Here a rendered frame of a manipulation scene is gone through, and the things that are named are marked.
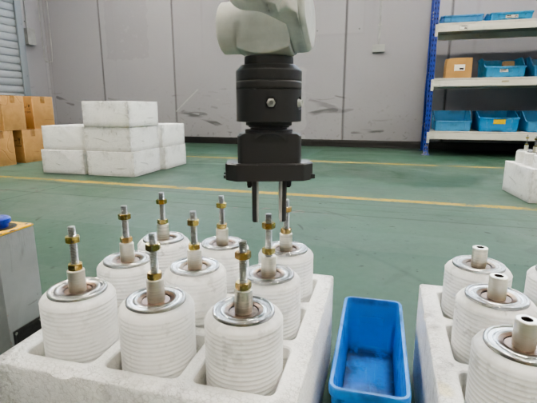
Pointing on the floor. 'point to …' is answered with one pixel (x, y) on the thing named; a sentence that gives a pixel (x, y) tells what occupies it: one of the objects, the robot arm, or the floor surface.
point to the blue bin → (370, 353)
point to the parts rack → (518, 29)
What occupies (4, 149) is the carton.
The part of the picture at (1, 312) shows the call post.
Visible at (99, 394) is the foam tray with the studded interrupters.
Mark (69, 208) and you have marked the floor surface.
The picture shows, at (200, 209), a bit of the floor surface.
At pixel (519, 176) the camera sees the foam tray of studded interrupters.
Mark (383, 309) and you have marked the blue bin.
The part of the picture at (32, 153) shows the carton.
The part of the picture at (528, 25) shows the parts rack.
